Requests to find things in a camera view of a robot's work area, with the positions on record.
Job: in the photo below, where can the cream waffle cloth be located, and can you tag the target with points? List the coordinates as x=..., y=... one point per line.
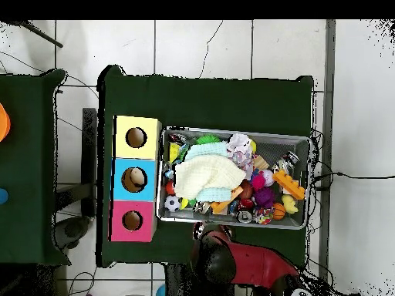
x=206, y=174

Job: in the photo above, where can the long orange toy brick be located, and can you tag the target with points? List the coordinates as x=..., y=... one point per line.
x=228, y=202

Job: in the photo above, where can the wooden box three holes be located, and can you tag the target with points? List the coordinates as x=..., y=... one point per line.
x=145, y=151

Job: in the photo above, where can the shallow mesh bin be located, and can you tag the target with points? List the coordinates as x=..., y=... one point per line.
x=277, y=145

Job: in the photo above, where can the mint waffle cloth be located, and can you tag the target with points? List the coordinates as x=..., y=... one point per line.
x=206, y=149

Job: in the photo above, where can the green spiky ball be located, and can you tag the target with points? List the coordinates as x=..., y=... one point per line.
x=208, y=139

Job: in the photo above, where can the crumpled printed white wrapper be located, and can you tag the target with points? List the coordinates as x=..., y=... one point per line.
x=240, y=151

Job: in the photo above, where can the small soccer ball toy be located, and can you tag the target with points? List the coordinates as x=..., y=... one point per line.
x=172, y=203

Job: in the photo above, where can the white baseball toy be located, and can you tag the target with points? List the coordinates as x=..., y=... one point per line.
x=268, y=178

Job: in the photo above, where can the purple spiky ball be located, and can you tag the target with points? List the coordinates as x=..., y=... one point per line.
x=264, y=197

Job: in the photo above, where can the small basketball toy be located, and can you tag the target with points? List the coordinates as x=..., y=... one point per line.
x=279, y=211

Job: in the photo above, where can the large orange toy brick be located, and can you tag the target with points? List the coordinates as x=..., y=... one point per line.
x=290, y=185

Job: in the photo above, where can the yellow plush toy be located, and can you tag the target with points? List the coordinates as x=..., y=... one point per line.
x=289, y=203

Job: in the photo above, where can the black upright panel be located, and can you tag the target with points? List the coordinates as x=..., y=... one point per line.
x=89, y=154

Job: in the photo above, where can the blue object on floor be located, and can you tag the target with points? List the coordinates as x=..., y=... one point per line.
x=161, y=292

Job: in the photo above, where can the green cloth side table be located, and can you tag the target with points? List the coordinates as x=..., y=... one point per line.
x=24, y=169

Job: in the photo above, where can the blue round object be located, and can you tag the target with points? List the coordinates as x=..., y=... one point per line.
x=3, y=196

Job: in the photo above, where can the orange round object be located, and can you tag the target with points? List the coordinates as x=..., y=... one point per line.
x=3, y=123

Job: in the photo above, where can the thin dark rod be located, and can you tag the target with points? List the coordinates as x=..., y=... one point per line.
x=40, y=35

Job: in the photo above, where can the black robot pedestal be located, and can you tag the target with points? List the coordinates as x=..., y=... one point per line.
x=179, y=280

